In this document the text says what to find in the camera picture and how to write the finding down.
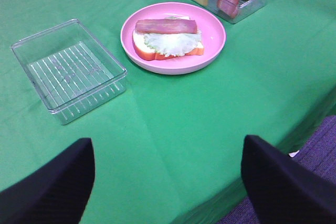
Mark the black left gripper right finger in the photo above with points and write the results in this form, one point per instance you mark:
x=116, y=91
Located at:
x=280, y=189

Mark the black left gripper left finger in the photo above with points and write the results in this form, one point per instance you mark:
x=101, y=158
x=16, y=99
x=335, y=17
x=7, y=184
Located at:
x=57, y=192

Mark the bacon strip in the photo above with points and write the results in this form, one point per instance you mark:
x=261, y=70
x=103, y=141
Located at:
x=166, y=26
x=229, y=7

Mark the green lettuce leaf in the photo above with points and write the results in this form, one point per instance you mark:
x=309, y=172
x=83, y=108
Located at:
x=170, y=43

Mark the bread slice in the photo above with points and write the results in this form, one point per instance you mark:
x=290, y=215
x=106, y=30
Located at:
x=149, y=52

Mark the pink plate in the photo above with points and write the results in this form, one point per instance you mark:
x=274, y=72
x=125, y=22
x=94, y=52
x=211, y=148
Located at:
x=213, y=37

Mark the clear left plastic tray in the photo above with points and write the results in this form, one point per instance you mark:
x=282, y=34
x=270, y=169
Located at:
x=70, y=69

